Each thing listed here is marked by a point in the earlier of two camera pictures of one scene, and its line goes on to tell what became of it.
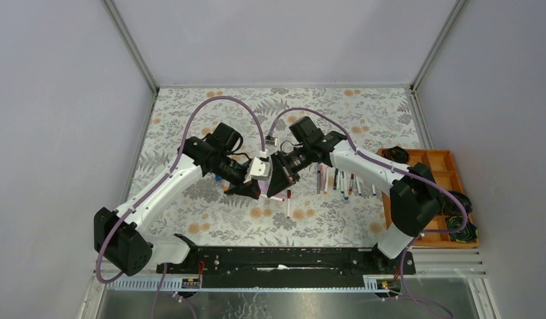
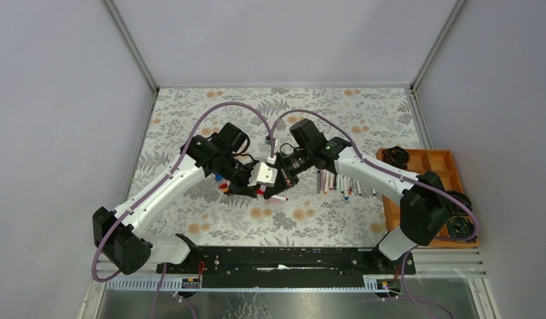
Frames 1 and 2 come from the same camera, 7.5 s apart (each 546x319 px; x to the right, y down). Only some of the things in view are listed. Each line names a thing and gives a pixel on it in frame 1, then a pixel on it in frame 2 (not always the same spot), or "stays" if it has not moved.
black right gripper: [280, 180] stays
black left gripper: [250, 189] stays
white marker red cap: [289, 194] → [277, 197]
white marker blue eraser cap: [358, 185] stays
